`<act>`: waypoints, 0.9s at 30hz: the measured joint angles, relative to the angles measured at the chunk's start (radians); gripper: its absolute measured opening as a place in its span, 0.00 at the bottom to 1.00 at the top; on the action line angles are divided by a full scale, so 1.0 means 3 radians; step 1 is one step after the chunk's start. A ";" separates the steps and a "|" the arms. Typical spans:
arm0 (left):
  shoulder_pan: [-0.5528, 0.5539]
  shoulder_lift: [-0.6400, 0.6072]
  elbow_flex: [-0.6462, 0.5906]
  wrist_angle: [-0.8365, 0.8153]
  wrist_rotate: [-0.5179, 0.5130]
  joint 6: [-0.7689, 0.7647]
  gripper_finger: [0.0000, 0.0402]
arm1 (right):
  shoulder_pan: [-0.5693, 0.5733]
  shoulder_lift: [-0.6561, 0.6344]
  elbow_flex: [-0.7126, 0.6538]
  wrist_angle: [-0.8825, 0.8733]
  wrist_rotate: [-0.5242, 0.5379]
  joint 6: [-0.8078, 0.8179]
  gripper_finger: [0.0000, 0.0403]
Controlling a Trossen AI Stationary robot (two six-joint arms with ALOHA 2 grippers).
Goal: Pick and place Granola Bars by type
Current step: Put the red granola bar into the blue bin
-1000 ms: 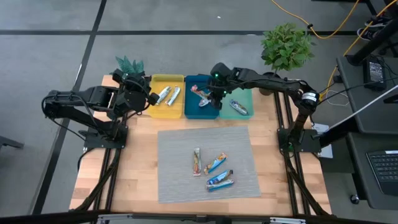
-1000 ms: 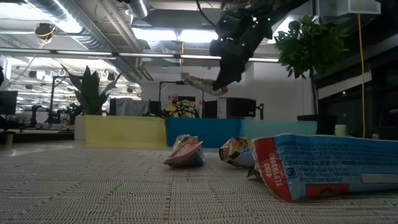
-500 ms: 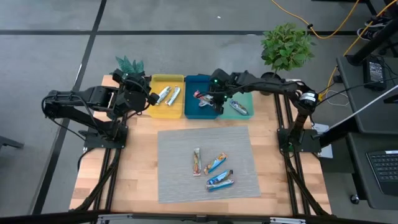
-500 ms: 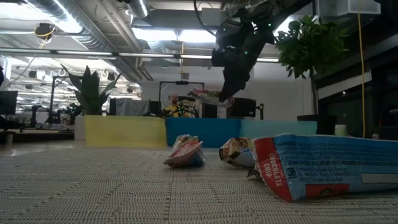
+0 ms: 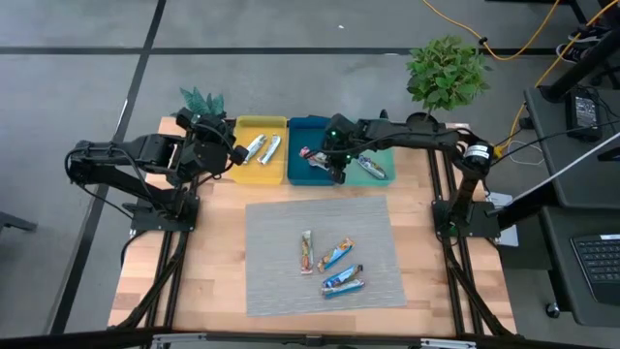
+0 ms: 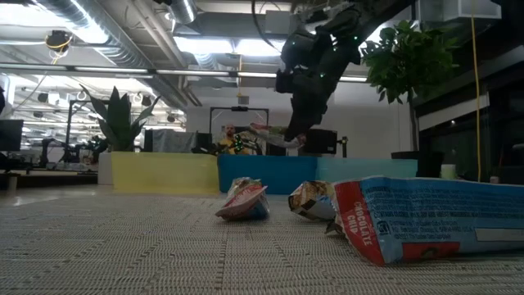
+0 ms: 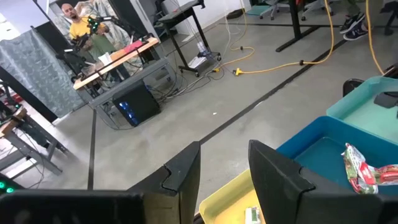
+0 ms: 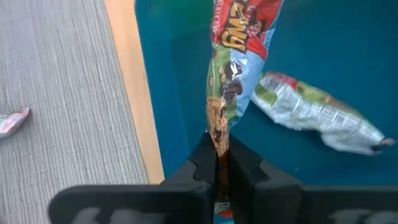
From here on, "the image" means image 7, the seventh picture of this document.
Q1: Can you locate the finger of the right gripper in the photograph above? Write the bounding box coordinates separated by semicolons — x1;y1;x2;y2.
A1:
373;91;398;110

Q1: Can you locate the yellow plastic bin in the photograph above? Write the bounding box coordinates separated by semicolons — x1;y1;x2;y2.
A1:
198;169;267;224

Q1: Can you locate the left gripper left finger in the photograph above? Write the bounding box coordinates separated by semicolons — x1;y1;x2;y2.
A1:
126;141;201;224

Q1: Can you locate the yellow floor extension cable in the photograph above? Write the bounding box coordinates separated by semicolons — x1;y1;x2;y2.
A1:
214;0;335;77

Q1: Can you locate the teal plastic bin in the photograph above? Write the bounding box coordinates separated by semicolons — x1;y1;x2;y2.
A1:
326;75;398;146

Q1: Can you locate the red white granola bar wrapper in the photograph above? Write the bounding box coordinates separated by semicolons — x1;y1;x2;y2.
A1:
341;142;398;195

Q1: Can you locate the blue plastic bin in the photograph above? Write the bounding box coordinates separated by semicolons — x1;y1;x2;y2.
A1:
275;115;398;197

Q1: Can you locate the person's dark sneaker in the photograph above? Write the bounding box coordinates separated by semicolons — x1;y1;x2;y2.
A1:
339;12;366;34
343;21;370;41

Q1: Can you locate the black computer tower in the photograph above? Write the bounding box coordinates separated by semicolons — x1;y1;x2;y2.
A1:
111;80;162;128

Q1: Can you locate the hanging yellow cable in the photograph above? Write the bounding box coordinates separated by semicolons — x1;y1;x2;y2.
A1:
365;0;386;75

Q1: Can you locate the black standing desk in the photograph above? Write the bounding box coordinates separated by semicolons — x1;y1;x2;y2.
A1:
157;0;222;78

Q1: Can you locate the grey metal work table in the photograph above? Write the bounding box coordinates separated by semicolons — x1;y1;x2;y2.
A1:
0;104;68;177

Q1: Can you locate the black desk leg frame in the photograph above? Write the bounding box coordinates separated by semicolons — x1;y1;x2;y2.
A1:
275;0;321;53

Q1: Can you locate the wooden top robot table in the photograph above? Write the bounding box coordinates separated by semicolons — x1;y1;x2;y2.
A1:
73;36;171;130

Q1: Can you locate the grey cloth screen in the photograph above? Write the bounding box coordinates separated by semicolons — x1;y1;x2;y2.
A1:
0;28;85;118

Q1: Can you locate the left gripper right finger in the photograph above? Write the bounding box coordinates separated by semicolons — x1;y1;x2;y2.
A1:
248;139;382;224

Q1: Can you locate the person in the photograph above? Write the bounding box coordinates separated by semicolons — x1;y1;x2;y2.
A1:
61;2;110;60

